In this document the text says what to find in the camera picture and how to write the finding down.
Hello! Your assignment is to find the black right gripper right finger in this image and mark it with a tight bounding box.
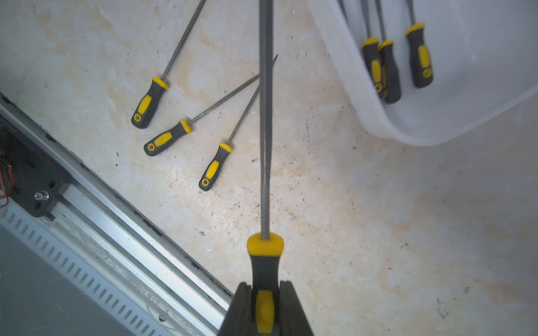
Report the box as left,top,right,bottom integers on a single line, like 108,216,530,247
279,281,314,336

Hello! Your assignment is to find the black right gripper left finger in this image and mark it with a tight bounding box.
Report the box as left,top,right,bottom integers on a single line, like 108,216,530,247
217,282,253,336

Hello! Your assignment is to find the file tool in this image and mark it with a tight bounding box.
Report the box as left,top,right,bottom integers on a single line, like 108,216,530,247
375,0,402,104
247,1,284,335
360,0,383,98
198,53,279,193
131,0,206,129
144,74,260,157
406,0,434,88

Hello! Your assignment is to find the white plastic storage box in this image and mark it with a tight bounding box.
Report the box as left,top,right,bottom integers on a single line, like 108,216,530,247
309,1,537,146

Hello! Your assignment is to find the aluminium front rail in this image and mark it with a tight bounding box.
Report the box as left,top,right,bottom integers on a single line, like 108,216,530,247
1,97,231,335

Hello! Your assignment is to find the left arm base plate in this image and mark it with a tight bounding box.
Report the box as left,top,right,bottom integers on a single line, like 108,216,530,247
1,121,71,218

